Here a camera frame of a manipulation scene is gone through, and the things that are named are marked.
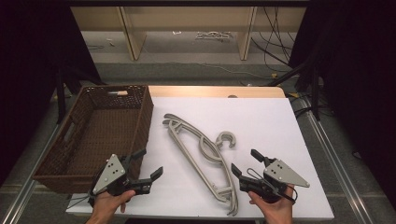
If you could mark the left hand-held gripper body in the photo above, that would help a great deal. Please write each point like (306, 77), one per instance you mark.
(109, 172)

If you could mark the light wooden shelf unit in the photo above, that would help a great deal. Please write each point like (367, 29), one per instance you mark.
(134, 34)

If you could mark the white table sheet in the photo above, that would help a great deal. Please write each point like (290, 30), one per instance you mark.
(267, 124)

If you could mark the grey plastic clothes hanger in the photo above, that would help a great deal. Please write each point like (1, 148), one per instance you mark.
(193, 163)
(233, 202)

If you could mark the person's right hand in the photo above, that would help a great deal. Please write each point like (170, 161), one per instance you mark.
(277, 210)

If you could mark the dark curtain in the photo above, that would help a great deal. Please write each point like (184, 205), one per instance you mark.
(28, 77)
(358, 77)

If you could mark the person's left hand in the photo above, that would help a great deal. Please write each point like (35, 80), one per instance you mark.
(107, 203)

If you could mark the brown woven basket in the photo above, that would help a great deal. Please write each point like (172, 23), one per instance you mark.
(102, 133)

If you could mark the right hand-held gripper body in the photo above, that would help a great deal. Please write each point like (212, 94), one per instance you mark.
(281, 174)

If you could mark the metal floor rail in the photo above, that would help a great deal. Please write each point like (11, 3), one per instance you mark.
(21, 193)
(336, 161)

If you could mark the black metal stand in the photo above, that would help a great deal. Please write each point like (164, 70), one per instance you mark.
(60, 93)
(316, 90)

